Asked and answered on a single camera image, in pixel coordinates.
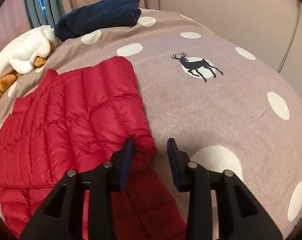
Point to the navy blue fleece garment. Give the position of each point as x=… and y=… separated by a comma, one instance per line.
x=98, y=17

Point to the dotted deer print blanket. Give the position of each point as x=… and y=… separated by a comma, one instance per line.
x=216, y=117

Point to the red down jacket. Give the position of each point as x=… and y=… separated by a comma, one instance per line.
x=66, y=120

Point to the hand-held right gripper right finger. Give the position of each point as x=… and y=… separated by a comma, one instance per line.
x=173, y=160

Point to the beige wall conduit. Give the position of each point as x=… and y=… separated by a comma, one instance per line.
x=291, y=42

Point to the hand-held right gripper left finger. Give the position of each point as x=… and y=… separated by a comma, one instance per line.
x=127, y=160

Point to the grey framed window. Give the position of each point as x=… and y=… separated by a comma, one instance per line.
x=38, y=0

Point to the white and orange plush toy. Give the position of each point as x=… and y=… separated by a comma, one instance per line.
x=26, y=52

